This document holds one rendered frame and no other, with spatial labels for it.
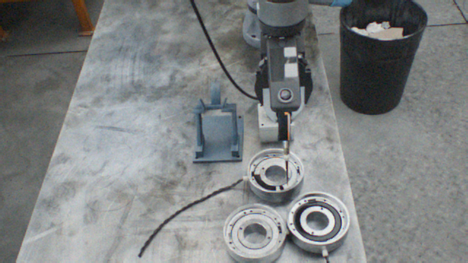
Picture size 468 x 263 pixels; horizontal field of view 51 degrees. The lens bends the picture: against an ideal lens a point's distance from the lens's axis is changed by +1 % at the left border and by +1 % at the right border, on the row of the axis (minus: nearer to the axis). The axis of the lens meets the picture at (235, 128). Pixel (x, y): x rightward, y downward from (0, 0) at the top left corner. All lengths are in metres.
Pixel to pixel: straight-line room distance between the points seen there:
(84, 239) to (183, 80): 0.45
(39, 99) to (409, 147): 1.74
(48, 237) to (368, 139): 1.48
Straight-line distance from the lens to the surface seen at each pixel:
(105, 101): 1.17
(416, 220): 1.90
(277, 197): 0.88
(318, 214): 0.87
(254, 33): 1.24
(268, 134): 0.98
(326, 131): 1.02
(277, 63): 0.73
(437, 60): 2.58
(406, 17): 2.20
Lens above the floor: 1.54
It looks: 46 degrees down
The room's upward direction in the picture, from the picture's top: 7 degrees counter-clockwise
